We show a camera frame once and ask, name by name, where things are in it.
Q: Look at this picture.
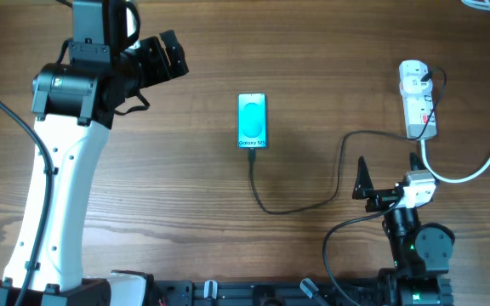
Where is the turquoise screen smartphone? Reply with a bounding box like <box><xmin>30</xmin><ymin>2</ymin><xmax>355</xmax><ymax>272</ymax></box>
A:
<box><xmin>237</xmin><ymin>93</ymin><xmax>267</xmax><ymax>149</ymax></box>

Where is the black USB charging cable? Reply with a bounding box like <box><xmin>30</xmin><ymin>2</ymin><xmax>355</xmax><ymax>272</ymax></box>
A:
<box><xmin>247</xmin><ymin>66</ymin><xmax>448</xmax><ymax>216</ymax></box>

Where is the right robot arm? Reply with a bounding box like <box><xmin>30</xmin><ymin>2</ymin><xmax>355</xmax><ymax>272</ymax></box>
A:
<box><xmin>352</xmin><ymin>153</ymin><xmax>455</xmax><ymax>306</ymax></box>

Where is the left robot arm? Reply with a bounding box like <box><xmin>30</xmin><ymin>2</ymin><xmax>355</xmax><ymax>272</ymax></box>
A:
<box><xmin>0</xmin><ymin>1</ymin><xmax>188</xmax><ymax>305</ymax></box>

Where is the white charger adapter plug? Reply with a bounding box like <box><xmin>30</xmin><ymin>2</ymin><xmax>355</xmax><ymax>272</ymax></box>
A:
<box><xmin>399</xmin><ymin>75</ymin><xmax>433</xmax><ymax>98</ymax></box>

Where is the white power strip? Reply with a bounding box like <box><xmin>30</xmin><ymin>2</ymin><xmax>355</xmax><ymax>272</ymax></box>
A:
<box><xmin>399</xmin><ymin>59</ymin><xmax>437</xmax><ymax>140</ymax></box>

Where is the right camera black cable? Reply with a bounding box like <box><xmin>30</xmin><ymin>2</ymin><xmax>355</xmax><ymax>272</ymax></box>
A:
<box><xmin>322</xmin><ymin>193</ymin><xmax>406</xmax><ymax>306</ymax></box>

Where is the camera black cable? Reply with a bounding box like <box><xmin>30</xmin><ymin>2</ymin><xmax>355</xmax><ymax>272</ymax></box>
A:
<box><xmin>322</xmin><ymin>193</ymin><xmax>406</xmax><ymax>306</ymax></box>
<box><xmin>0</xmin><ymin>0</ymin><xmax>57</xmax><ymax>306</ymax></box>

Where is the left camera black cable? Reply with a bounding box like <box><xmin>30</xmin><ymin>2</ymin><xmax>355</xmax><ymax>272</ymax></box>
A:
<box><xmin>0</xmin><ymin>0</ymin><xmax>57</xmax><ymax>306</ymax></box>

